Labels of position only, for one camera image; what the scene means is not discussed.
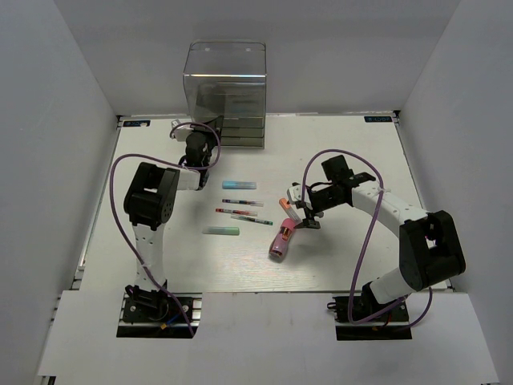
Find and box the orange highlighter marker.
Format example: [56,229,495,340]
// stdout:
[279,198,301,225]

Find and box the clear acrylic drawer organizer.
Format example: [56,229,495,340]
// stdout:
[183,40,267,148]

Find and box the blue highlighter marker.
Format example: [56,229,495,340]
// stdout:
[222,180,257,190]

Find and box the purple gel pen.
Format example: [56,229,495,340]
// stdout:
[221,198,264,207]

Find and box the green highlighter marker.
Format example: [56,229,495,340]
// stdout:
[202,226,240,236]

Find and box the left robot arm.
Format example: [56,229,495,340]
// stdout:
[123,115,224,292]

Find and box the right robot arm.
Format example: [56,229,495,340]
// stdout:
[287,151,467,325]

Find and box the green gel pen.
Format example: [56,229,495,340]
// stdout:
[230,214,273,225]

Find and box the red gel pen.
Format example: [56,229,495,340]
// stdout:
[215,208,257,217]

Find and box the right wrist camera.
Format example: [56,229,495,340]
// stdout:
[286,182,304,205]

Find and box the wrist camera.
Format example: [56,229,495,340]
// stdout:
[169,120,193,142]
[286,182,304,205]

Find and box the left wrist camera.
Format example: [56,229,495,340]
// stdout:
[169,120,193,142]

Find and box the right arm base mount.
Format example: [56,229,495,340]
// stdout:
[327,294,414,342]

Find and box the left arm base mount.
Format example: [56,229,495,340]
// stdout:
[116,286,202,339]

